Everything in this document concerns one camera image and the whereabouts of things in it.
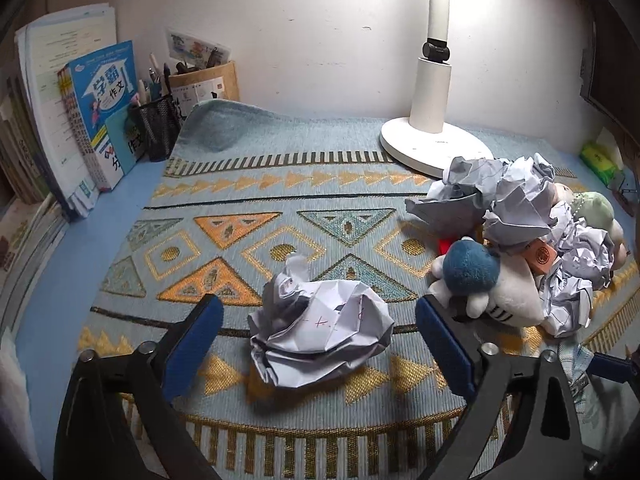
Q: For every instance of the small white booklet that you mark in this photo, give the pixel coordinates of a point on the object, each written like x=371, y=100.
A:
x=82, y=196

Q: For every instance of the three-ball dango plush skewer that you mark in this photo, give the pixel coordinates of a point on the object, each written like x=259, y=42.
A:
x=597, y=210

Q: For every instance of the white pen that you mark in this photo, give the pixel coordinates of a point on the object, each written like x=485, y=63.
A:
x=154, y=67

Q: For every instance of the stack of books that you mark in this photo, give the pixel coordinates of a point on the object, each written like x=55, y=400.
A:
x=20, y=185

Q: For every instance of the brown cardboard box with papers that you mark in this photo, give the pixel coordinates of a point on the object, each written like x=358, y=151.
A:
x=205, y=90

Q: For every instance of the blue patterned woven mat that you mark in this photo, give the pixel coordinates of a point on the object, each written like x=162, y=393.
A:
x=300, y=200

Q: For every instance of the small red object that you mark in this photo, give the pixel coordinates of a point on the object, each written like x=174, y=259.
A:
x=443, y=245

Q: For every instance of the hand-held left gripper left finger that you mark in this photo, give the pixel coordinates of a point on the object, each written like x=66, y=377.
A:
x=192, y=345

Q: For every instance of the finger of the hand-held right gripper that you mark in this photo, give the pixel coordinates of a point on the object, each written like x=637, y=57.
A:
x=612, y=366

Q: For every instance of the white desk lamp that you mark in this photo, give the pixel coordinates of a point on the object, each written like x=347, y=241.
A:
x=430, y=100

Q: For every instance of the green tissue pack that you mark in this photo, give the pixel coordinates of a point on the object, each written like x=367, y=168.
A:
x=600, y=160

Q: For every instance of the illustrated picture card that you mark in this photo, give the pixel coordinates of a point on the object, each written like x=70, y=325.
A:
x=197, y=49

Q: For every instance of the pink card box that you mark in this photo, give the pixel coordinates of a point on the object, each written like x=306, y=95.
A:
x=542, y=259

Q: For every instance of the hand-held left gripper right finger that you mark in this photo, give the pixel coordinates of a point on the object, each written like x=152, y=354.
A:
x=445, y=345

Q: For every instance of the black mesh pen holder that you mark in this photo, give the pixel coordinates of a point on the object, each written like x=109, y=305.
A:
x=157, y=130

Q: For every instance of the black monitor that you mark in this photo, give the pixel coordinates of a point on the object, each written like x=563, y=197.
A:
x=610, y=35

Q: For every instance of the black pen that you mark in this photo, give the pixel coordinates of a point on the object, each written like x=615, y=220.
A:
x=167, y=77

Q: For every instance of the white plush toy blue hat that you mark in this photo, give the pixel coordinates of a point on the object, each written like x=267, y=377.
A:
x=470, y=265

